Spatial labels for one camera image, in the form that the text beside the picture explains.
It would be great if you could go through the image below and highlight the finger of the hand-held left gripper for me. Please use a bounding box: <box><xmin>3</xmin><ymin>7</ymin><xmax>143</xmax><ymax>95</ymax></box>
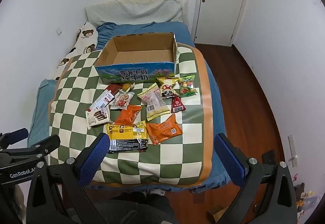
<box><xmin>0</xmin><ymin>135</ymin><xmax>61</xmax><ymax>161</ymax></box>
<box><xmin>0</xmin><ymin>127</ymin><xmax>29</xmax><ymax>149</ymax></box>

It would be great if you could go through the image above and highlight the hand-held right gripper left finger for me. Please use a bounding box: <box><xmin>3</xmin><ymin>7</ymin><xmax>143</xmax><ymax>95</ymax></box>
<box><xmin>25</xmin><ymin>133</ymin><xmax>112</xmax><ymax>224</ymax></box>

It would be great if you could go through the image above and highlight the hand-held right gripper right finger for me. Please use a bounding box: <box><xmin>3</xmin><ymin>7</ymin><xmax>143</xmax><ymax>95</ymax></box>
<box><xmin>214</xmin><ymin>134</ymin><xmax>297</xmax><ymax>224</ymax></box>

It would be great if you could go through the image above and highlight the yellow black snack packet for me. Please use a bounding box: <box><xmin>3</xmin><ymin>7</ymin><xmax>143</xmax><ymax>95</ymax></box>
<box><xmin>106</xmin><ymin>120</ymin><xmax>148</xmax><ymax>141</ymax></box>

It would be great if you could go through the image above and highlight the white brown wafer packet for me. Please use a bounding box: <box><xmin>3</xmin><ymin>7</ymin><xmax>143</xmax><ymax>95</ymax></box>
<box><xmin>86</xmin><ymin>108</ymin><xmax>113</xmax><ymax>130</ymax></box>

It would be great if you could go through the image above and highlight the small orange snack packet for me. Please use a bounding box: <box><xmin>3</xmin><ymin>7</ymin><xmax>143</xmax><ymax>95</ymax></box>
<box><xmin>115</xmin><ymin>104</ymin><xmax>142</xmax><ymax>125</ymax></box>

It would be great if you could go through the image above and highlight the white red-label snack packet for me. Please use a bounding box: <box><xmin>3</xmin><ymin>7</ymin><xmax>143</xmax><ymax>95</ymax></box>
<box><xmin>89</xmin><ymin>90</ymin><xmax>115</xmax><ymax>111</ymax></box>

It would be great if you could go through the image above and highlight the clear meat snack packet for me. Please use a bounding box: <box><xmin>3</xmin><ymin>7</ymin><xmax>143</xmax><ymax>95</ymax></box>
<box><xmin>110</xmin><ymin>91</ymin><xmax>134</xmax><ymax>110</ymax></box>

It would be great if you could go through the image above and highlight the large orange snack packet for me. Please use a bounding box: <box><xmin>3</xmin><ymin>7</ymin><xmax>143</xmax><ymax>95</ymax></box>
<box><xmin>146</xmin><ymin>114</ymin><xmax>183</xmax><ymax>145</ymax></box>

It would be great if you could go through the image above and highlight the pale yellow snack packet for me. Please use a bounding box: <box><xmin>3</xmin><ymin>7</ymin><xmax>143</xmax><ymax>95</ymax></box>
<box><xmin>137</xmin><ymin>82</ymin><xmax>171</xmax><ymax>122</ymax></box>

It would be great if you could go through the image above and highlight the blue printed cardboard box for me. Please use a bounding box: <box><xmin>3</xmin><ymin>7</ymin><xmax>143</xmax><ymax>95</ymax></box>
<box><xmin>94</xmin><ymin>32</ymin><xmax>180</xmax><ymax>84</ymax></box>

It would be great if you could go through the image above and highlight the yellow red panda packet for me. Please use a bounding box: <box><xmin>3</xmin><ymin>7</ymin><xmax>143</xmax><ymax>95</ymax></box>
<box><xmin>156</xmin><ymin>77</ymin><xmax>179</xmax><ymax>99</ymax></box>

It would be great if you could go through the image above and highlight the green white checkered blanket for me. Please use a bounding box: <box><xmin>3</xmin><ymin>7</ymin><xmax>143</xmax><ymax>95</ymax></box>
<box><xmin>48</xmin><ymin>42</ymin><xmax>215</xmax><ymax>186</ymax></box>

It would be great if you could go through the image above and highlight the black box on floor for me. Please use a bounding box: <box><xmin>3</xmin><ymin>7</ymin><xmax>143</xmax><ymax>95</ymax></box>
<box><xmin>261</xmin><ymin>149</ymin><xmax>276</xmax><ymax>166</ymax></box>

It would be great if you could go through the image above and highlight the brown cardboard piece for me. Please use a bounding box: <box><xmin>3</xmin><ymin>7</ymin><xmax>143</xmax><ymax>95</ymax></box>
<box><xmin>206</xmin><ymin>205</ymin><xmax>230</xmax><ymax>223</ymax></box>

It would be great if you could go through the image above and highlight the red stick snack packet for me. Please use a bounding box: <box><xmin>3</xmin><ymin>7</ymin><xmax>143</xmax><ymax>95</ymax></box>
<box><xmin>105</xmin><ymin>83</ymin><xmax>125</xmax><ymax>96</ymax></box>

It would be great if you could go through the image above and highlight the red triangular snack packet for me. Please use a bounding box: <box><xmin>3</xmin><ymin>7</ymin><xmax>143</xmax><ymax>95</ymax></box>
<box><xmin>171</xmin><ymin>95</ymin><xmax>185</xmax><ymax>113</ymax></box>

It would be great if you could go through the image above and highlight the green colourful candy packet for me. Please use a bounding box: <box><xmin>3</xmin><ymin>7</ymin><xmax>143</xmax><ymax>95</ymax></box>
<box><xmin>178</xmin><ymin>75</ymin><xmax>198</xmax><ymax>98</ymax></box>

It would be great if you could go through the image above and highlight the pile of colourful small things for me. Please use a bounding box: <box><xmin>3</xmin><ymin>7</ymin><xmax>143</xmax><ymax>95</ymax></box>
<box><xmin>293</xmin><ymin>174</ymin><xmax>321</xmax><ymax>214</ymax></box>

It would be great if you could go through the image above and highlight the bear print pillow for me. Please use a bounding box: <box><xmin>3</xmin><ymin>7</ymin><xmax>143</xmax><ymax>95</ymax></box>
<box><xmin>51</xmin><ymin>22</ymin><xmax>99</xmax><ymax>79</ymax></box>

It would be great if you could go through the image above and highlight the white textured pillow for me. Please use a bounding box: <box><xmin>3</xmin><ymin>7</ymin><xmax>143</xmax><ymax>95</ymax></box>
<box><xmin>85</xmin><ymin>0</ymin><xmax>188</xmax><ymax>27</ymax></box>

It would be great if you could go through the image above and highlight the white wall strip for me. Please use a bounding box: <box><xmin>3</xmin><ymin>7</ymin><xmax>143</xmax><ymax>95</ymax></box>
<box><xmin>288</xmin><ymin>135</ymin><xmax>298</xmax><ymax>168</ymax></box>

